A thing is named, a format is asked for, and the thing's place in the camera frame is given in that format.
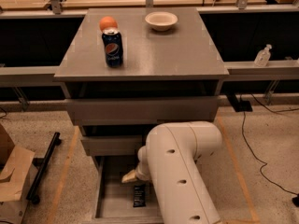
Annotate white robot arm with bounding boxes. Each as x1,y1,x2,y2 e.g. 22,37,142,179
121,121,222,224

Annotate grey long bench rail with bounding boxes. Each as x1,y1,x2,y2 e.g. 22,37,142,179
0,60,299,88

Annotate black floor cable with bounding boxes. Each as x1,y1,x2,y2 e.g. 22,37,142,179
240,93,299,208

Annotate orange fruit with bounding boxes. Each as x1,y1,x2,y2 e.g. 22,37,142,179
99,16,118,32

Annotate brown cardboard box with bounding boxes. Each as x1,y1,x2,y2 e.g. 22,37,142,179
0,125,37,224

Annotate black metal bar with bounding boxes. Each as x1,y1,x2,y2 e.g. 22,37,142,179
26,133,62,204

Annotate grey open bottom drawer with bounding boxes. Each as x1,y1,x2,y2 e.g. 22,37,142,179
88,156,164,224

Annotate clear sanitizer bottle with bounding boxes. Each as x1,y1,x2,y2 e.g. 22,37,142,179
254,44,272,67

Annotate blue pepsi can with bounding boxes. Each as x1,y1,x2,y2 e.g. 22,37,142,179
102,27,123,68

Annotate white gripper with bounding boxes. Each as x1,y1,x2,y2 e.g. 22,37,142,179
121,146,151,183

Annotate grey drawer cabinet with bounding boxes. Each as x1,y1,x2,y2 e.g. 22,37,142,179
53,7,230,161

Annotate white paper bowl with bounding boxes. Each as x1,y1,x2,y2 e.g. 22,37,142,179
145,12,178,32

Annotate grey middle drawer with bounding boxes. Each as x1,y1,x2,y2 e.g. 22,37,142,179
81,135,146,156

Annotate grey top drawer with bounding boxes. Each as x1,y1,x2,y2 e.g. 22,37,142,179
66,96,218,126

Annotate dark blue rxbar wrapper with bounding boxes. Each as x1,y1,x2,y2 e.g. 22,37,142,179
133,185,146,207

